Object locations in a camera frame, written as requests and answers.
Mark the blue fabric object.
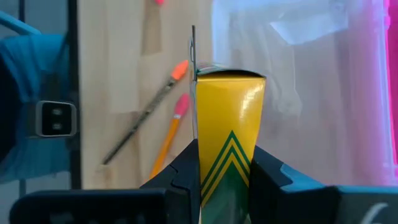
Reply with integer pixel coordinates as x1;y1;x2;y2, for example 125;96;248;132
0;11;71;184

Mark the translucent pencil box pink lid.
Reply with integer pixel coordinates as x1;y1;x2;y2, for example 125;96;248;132
211;0;398;187

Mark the yellow pencil pink eraser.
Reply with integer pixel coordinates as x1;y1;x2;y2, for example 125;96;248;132
148;93;191;181

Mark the black aluminium table frame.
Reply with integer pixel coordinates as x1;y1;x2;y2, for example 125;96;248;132
67;0;82;190

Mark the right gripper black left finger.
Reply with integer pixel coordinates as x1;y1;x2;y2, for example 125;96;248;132
139;139;201;224

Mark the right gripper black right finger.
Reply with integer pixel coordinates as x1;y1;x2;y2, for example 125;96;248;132
250;145;338;224

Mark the dark pencil orange eraser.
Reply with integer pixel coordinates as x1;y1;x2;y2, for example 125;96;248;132
101;59;190;166

